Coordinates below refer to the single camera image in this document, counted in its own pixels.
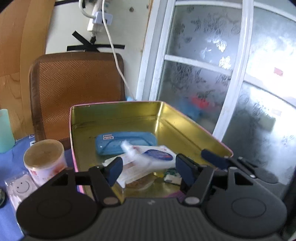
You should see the small green white packet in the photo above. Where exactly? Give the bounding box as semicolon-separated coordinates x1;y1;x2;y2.
164;168;182;186

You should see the white food can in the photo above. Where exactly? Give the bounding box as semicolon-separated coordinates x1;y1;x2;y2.
23;139;67;186

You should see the blue patterned tablecloth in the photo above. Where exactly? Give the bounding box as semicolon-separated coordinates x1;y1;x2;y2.
1;135;73;240

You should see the white wet wipes pack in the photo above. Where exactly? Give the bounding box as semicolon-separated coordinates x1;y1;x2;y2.
119;141;176;173

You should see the mint green plastic cup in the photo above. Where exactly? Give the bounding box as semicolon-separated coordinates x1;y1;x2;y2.
0;109;15;153

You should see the blue plastic case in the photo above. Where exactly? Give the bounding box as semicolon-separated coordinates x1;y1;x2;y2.
95;132;158;156

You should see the white power adapter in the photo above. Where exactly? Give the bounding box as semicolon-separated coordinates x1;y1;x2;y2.
87;11;113;35

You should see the white power cable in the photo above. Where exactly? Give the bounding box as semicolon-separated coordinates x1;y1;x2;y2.
78;0;137;100

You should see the pink biscuit tin box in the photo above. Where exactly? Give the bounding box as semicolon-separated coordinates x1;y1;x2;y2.
69;100;234;200

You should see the smiley face packet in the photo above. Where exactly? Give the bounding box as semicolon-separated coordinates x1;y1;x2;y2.
4;172;38;212

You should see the clear snack packet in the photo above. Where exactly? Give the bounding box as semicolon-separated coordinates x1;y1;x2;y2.
116;160;157;190

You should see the white framed glass door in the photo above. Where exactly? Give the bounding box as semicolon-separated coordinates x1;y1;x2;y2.
136;1;295;195

